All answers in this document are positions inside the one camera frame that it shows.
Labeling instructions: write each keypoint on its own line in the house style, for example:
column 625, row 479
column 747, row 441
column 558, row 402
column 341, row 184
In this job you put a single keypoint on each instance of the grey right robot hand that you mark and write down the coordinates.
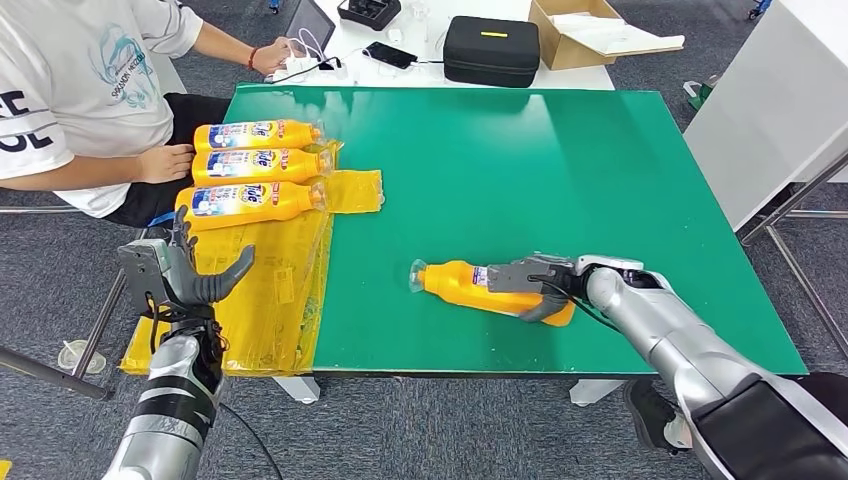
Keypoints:
column 553, row 308

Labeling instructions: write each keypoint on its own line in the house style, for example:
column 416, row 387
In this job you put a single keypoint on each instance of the person's left hand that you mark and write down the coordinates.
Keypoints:
column 272, row 56

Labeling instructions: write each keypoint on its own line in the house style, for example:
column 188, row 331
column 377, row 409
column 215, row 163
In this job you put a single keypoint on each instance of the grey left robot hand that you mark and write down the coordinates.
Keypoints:
column 192, row 281

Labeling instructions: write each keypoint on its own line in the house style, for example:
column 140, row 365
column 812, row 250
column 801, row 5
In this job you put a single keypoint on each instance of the person's right hand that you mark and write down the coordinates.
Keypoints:
column 166, row 164

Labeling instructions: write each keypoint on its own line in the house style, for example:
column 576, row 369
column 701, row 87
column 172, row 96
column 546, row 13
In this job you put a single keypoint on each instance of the orange detergent bottle clear cap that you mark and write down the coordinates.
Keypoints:
column 298, row 134
column 298, row 166
column 457, row 285
column 291, row 199

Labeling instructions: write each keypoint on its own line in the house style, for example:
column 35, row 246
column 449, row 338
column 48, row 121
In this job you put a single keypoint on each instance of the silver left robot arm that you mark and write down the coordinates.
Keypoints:
column 172, row 411

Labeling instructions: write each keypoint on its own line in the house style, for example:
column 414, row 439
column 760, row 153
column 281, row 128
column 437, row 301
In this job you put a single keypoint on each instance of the person's left forearm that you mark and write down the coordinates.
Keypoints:
column 225, row 45

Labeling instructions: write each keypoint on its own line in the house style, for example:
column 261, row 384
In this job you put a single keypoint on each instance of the person's right forearm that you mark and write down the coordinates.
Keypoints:
column 73, row 173

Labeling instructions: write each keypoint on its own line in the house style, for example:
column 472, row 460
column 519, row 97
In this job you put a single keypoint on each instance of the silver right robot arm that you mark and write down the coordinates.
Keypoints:
column 696, row 358

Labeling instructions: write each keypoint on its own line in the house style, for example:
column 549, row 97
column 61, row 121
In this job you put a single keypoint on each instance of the white power strip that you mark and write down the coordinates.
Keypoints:
column 301, row 68

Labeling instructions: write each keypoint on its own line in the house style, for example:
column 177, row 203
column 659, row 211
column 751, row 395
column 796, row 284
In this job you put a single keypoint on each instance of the dark tablet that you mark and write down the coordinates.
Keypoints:
column 312, row 23

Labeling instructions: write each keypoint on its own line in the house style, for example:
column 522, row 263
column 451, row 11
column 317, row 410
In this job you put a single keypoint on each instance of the white table foot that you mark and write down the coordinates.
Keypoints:
column 596, row 392
column 298, row 391

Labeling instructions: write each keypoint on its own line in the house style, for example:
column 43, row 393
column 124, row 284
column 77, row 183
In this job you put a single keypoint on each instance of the black compartment tray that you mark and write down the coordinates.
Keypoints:
column 369, row 12

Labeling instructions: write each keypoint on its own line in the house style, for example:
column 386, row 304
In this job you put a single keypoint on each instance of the black smartphone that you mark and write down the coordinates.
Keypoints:
column 390, row 55

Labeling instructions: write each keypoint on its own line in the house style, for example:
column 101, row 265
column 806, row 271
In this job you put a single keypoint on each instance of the person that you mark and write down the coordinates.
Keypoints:
column 79, row 79
column 652, row 414

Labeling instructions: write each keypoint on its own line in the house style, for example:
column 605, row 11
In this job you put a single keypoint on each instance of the white table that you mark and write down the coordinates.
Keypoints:
column 391, row 78

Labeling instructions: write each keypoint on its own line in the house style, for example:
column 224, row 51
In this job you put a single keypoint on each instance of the clear plastic lid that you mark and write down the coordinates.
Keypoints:
column 79, row 361

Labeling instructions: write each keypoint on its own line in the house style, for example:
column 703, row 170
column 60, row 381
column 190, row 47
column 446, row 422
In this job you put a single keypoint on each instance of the black zip carrying case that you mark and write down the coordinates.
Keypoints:
column 491, row 56

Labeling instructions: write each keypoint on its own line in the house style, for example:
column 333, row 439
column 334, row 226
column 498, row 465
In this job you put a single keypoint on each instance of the brown cardboard box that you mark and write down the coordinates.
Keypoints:
column 563, row 56

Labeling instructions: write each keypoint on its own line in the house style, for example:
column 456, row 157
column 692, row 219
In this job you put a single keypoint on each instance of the green and white object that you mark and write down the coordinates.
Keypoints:
column 699, row 96

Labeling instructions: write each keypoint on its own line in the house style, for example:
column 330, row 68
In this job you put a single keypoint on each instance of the small yellow object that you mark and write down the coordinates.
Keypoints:
column 4, row 472

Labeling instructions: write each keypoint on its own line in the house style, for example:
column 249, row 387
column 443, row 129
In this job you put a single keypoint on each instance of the white sheet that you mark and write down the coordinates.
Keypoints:
column 618, row 36

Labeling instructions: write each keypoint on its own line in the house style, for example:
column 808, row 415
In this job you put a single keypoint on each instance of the white cabinet panel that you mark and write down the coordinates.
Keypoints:
column 762, row 99

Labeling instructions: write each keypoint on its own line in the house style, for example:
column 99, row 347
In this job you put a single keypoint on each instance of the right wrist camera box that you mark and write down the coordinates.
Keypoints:
column 520, row 278

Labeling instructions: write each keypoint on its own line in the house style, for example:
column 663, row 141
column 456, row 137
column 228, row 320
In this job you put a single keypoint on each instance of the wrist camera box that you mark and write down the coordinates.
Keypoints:
column 520, row 278
column 142, row 272

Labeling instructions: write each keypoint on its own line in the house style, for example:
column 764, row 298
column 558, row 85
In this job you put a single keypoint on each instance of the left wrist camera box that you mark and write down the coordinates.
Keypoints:
column 142, row 272

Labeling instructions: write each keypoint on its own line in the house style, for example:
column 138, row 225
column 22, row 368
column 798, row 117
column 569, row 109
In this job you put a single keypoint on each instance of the grey metal tube frame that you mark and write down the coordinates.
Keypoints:
column 99, row 324
column 795, row 197

